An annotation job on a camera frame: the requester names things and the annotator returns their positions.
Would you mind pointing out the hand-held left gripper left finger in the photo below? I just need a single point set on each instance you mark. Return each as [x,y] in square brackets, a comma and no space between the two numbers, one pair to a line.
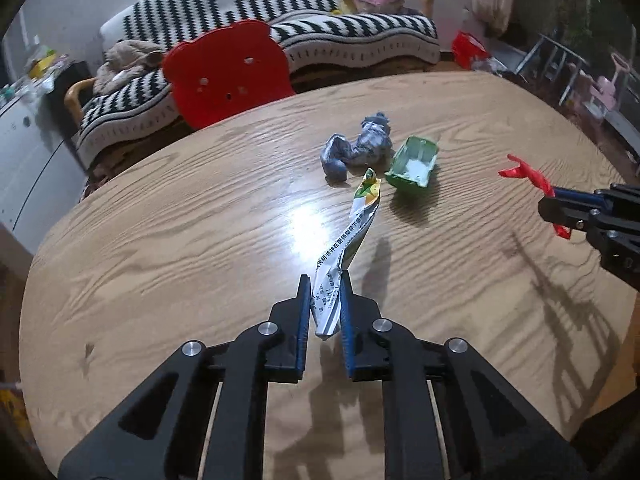
[302,330]

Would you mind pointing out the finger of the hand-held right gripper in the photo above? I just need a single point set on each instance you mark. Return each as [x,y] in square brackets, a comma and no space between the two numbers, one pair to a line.
[565,212]
[575,194]

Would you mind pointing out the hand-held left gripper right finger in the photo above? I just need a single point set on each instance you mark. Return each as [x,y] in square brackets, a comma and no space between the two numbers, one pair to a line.
[346,330]

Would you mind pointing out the red ribbon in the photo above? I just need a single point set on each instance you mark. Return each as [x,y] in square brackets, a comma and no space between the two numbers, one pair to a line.
[520,172]

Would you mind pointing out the white and green foil wrapper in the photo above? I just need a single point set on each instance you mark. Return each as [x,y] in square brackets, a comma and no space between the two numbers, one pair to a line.
[361,220]

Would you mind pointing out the pink toy ride-on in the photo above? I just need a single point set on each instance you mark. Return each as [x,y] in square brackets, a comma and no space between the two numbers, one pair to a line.
[607,87]

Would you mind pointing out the grey metal rack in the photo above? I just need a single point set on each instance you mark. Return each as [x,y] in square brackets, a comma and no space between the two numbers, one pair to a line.
[555,65]

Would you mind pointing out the green paper tray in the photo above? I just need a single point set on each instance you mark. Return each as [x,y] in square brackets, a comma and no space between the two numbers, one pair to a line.
[412,165]

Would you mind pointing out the red plastic bag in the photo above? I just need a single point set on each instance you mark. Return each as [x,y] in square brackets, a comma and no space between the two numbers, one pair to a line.
[470,50]

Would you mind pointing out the crumpled grey paper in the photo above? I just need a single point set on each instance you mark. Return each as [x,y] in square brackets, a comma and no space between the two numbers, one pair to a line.
[367,145]

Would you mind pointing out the red plastic chair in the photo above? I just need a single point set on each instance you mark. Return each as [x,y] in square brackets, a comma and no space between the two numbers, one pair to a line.
[225,75]

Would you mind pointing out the black and white patterned sofa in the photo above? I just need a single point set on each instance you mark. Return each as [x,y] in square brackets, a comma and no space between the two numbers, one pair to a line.
[320,35]

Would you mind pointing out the white cabinet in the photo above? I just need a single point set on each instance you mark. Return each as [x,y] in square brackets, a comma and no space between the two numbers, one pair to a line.
[30,170]

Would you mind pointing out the beige clothes pile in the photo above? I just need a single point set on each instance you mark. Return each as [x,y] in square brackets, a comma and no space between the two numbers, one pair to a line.
[127,62]

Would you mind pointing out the yellow-green box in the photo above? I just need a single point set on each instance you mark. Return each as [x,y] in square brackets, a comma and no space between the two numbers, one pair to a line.
[41,62]

